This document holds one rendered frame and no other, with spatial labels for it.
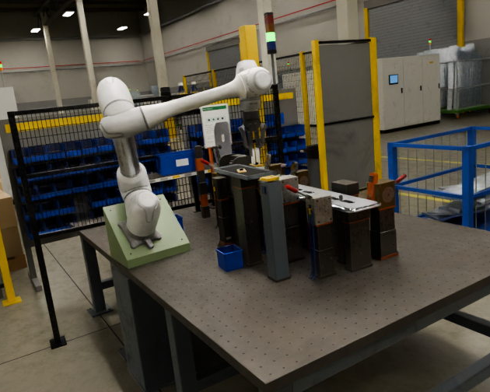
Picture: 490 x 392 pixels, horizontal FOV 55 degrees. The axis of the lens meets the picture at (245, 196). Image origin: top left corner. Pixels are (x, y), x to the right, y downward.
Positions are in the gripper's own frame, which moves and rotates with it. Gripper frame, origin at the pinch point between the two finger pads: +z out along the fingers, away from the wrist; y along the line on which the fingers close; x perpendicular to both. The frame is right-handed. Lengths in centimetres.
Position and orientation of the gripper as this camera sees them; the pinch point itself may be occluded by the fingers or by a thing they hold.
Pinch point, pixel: (255, 155)
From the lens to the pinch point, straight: 213.1
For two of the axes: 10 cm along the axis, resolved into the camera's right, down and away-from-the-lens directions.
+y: 9.4, -1.7, 3.1
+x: -3.3, -1.7, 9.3
